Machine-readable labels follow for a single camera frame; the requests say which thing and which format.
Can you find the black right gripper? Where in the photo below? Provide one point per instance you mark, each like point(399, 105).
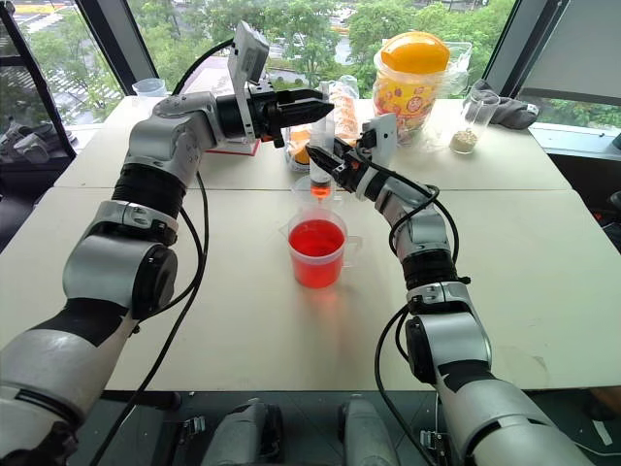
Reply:
point(351, 172)

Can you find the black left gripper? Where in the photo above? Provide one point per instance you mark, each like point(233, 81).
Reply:
point(264, 114)

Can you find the clear plastic syringe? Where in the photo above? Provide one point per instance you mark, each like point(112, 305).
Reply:
point(320, 138)

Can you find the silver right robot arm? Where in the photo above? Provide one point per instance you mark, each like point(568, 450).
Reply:
point(451, 340)

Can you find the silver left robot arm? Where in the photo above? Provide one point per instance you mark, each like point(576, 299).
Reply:
point(111, 272)

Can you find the clear cup with orange object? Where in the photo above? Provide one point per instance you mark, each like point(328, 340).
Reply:
point(298, 150)

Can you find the clear cup, little red liquid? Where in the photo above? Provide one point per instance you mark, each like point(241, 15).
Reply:
point(317, 191)

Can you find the clear measuring cup, full red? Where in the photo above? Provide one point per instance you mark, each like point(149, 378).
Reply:
point(316, 252)

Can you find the empty clear measuring cup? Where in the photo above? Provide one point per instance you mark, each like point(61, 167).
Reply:
point(148, 87)

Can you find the clear snack bag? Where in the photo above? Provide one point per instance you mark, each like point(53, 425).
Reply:
point(347, 109)

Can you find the white pad with red edge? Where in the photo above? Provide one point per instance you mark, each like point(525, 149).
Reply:
point(233, 148)

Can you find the snack jar with orange lid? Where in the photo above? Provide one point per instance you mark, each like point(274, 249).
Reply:
point(411, 87)

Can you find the glass tumbler with beige grains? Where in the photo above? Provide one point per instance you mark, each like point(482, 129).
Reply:
point(468, 131)

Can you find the grey cloth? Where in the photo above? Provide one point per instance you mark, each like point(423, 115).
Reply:
point(509, 111)

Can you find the white roller blind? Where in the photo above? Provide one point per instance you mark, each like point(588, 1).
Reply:
point(577, 53)

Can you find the dark rounded grey shape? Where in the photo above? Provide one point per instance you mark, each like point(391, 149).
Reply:
point(366, 434)
point(242, 434)

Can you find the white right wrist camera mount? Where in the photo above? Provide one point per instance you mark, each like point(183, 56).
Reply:
point(383, 138)

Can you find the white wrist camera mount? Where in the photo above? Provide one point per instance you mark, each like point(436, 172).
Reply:
point(383, 138)
point(245, 58)

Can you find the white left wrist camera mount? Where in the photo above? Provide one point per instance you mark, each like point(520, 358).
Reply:
point(245, 58)

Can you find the dark window frame post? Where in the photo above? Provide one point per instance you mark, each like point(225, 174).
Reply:
point(524, 43)
point(121, 43)

